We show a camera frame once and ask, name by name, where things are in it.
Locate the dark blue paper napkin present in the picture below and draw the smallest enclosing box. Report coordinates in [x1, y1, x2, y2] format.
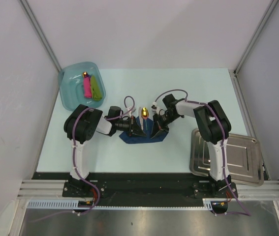
[119, 118, 168, 144]

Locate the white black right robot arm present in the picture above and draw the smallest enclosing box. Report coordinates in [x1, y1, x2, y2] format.
[151, 94, 231, 197]

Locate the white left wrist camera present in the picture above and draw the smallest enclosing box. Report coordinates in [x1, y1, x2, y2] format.
[125, 106, 136, 117]

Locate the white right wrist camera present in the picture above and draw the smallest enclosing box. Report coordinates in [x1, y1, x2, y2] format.
[151, 101, 161, 114]

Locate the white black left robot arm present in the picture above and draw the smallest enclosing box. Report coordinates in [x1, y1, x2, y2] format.
[64, 105, 147, 197]

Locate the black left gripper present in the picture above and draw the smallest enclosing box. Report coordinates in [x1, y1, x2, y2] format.
[115, 116, 146, 137]

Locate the stainless steel tray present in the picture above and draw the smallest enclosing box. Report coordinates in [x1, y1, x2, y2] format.
[189, 129, 264, 186]

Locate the green rolled napkin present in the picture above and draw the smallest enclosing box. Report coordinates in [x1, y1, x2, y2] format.
[90, 75, 102, 101]

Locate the translucent blue plastic bin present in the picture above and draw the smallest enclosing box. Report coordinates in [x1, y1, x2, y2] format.
[58, 61, 106, 111]

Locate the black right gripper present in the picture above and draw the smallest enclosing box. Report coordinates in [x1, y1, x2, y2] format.
[151, 111, 181, 139]

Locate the light blue cable duct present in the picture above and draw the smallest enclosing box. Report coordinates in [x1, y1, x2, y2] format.
[27, 200, 212, 210]

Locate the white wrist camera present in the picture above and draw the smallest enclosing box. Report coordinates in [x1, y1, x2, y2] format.
[151, 101, 161, 114]
[125, 106, 136, 117]

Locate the pink rolled napkin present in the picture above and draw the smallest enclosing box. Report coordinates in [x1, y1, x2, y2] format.
[83, 77, 92, 98]

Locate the ornate silver table knife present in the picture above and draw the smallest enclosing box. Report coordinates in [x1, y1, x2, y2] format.
[138, 107, 144, 130]

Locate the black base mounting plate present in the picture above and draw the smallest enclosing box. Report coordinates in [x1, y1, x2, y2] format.
[32, 172, 238, 208]

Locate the aluminium rail frame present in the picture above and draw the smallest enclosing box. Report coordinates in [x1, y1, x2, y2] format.
[20, 69, 279, 236]

